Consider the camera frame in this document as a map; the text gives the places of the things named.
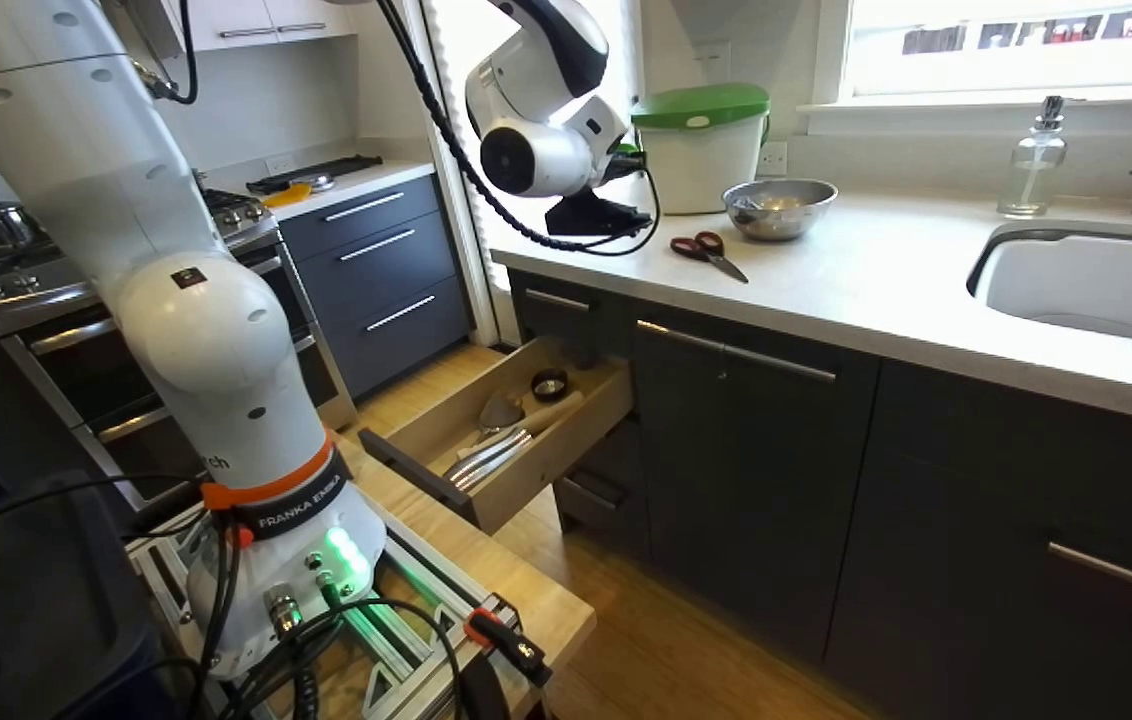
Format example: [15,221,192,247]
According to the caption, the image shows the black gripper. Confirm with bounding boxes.
[543,145,652,236]

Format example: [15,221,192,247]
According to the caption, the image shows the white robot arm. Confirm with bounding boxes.
[0,0,390,681]

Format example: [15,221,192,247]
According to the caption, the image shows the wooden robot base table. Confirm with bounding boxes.
[119,431,600,720]

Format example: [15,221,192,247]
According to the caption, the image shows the grey drawer cabinet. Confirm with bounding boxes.
[279,175,473,401]

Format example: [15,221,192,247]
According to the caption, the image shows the open wooden drawer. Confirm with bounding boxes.
[359,340,634,532]

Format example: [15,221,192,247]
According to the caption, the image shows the steel cylinder in drawer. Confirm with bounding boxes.
[448,429,533,492]

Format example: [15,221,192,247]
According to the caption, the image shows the small metal bowl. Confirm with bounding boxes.
[725,181,841,238]

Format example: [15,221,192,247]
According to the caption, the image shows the clear soap dispenser bottle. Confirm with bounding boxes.
[996,96,1067,217]

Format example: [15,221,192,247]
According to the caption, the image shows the white kitchen sink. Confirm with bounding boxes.
[963,221,1132,340]

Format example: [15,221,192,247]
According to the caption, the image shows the red handled scissors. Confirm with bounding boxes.
[673,233,748,283]

